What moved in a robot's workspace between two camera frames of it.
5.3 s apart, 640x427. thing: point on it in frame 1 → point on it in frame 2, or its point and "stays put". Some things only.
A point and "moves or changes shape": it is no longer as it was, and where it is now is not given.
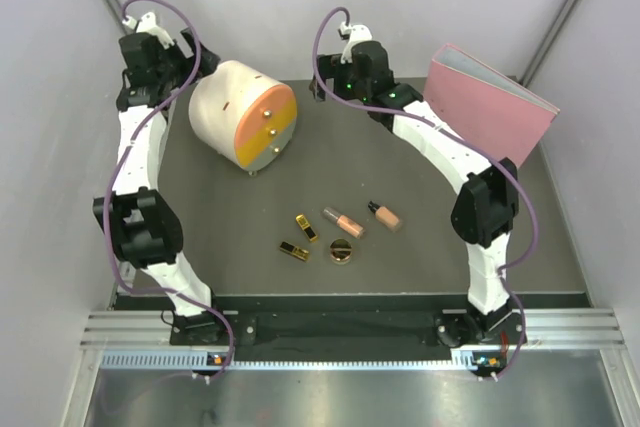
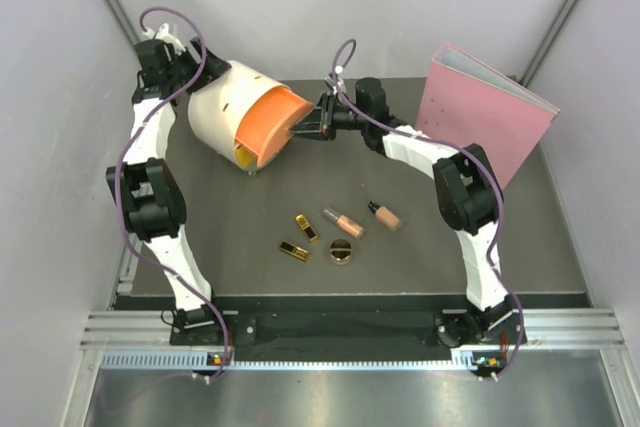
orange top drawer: [258, 108] moves or changes shape
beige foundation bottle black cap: [384, 215] stays put
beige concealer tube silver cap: [344, 223] stays put
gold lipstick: [305, 225] stays put
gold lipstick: [294, 250] stays put
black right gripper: [332, 68] → [321, 123]
